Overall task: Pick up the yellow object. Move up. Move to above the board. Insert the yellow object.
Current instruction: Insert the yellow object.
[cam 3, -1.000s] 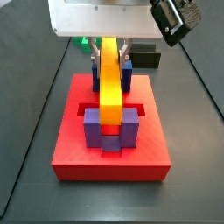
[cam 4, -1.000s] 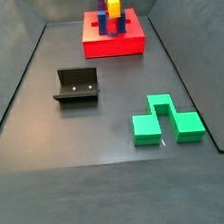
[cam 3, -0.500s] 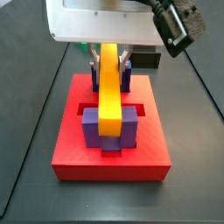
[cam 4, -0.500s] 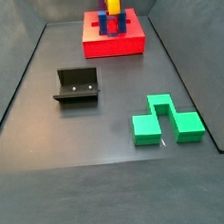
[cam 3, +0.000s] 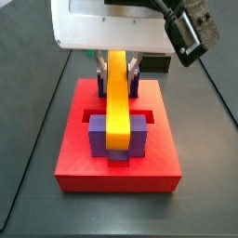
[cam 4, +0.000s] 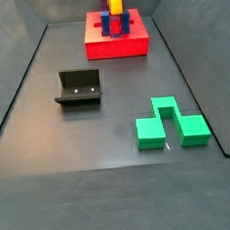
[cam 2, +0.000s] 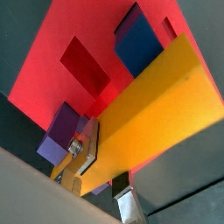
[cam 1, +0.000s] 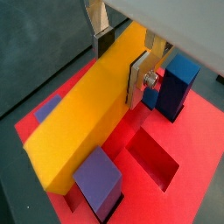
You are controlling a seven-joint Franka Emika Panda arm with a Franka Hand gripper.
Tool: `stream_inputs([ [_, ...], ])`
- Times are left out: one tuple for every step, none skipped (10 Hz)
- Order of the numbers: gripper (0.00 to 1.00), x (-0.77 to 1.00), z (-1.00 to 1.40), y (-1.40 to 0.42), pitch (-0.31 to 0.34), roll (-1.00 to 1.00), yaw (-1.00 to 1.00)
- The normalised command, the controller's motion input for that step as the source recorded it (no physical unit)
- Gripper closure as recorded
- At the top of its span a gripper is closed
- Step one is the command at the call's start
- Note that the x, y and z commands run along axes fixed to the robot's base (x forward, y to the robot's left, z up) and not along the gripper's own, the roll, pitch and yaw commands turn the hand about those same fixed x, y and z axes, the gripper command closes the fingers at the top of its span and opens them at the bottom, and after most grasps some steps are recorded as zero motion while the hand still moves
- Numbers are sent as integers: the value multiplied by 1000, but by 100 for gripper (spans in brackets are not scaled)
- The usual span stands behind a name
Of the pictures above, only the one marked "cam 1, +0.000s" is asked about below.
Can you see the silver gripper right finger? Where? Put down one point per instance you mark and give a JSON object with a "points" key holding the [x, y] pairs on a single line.
{"points": [[142, 71]]}

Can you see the flush purple block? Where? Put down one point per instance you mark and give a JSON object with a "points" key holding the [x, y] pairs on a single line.
{"points": [[42, 113]]}

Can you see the tall purple block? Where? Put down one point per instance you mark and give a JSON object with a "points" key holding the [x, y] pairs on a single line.
{"points": [[100, 181]]}

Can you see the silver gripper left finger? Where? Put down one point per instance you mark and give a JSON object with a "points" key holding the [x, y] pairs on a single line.
{"points": [[103, 34]]}

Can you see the low blue block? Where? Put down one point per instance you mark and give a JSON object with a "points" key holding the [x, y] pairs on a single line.
{"points": [[150, 97]]}

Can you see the long yellow block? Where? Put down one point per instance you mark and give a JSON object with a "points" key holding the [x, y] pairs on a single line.
{"points": [[86, 115]]}

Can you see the right dark blue block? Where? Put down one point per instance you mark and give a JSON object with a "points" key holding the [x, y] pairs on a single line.
{"points": [[178, 79]]}

